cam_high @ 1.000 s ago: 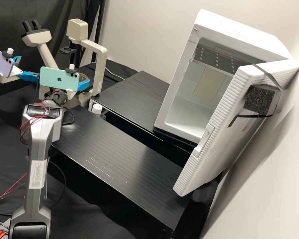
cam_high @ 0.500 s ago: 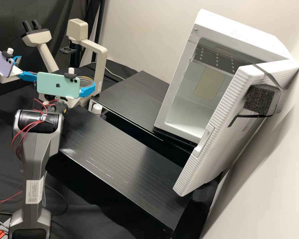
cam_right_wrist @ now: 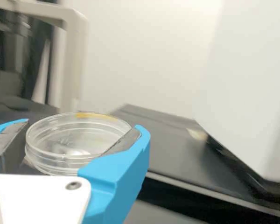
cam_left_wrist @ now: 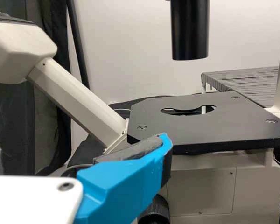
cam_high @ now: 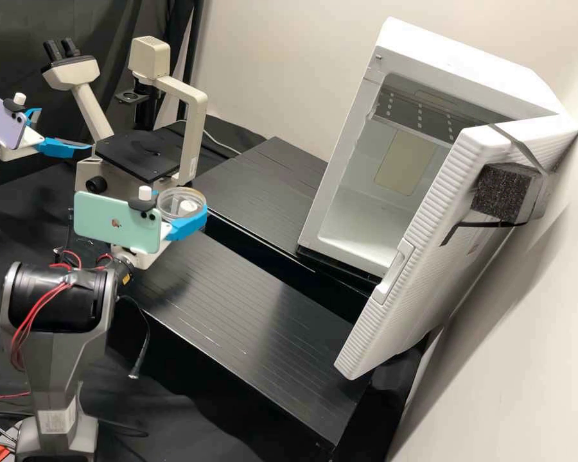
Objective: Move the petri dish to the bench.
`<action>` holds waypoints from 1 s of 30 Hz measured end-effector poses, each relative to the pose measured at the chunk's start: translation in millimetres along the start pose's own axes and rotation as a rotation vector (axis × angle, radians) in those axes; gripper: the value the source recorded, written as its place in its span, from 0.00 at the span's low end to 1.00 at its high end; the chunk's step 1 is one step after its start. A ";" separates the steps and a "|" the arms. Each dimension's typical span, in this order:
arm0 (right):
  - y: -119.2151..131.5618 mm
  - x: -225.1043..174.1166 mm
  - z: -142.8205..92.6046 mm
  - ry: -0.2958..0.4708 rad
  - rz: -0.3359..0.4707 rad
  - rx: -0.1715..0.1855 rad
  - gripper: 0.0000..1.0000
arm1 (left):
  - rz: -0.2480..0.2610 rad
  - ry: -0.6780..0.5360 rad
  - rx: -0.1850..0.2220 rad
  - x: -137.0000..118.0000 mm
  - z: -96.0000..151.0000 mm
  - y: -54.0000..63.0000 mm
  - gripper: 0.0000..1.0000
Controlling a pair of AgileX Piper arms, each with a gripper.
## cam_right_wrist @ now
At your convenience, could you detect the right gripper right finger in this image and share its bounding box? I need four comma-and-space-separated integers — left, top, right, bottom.
78, 125, 151, 224

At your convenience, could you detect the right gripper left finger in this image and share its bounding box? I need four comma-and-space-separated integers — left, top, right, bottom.
0, 119, 29, 175

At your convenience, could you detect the petri dish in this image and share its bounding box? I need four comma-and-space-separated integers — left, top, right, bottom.
25, 112, 133, 177

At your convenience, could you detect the black platform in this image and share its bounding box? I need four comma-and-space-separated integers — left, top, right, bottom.
108, 104, 280, 221

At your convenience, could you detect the cream microscope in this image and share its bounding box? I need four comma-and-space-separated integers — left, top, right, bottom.
0, 0, 89, 126

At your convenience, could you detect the white incubator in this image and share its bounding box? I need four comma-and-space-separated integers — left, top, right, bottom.
191, 0, 280, 187

